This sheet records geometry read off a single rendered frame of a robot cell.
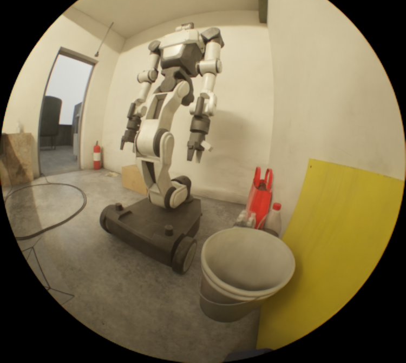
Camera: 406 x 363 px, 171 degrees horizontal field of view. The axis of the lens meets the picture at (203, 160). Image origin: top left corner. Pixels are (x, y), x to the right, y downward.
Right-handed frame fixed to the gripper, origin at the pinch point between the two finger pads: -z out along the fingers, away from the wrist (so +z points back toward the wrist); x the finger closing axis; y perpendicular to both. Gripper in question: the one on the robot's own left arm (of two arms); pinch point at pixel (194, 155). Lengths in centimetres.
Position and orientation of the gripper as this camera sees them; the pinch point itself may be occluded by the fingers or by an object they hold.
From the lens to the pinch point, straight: 61.5
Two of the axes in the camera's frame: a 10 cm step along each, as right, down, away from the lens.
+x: -2.8, -1.1, -9.5
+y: 9.5, 1.4, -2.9
